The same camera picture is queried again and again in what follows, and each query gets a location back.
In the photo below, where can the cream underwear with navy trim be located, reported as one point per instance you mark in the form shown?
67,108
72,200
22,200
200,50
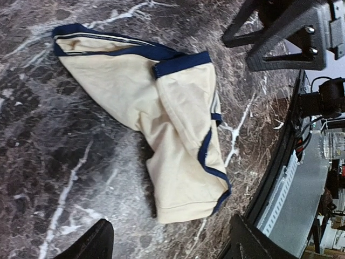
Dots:
171,98

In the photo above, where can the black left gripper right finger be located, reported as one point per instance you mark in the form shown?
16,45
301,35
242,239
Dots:
246,241

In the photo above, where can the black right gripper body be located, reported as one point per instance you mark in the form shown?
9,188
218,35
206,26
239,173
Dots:
325,30

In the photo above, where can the grey slotted cable duct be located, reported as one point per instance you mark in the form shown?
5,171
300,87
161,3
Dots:
278,194

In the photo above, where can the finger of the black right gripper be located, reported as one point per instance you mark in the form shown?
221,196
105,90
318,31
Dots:
258,60
273,17

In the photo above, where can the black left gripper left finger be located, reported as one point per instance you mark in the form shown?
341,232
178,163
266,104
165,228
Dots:
96,243

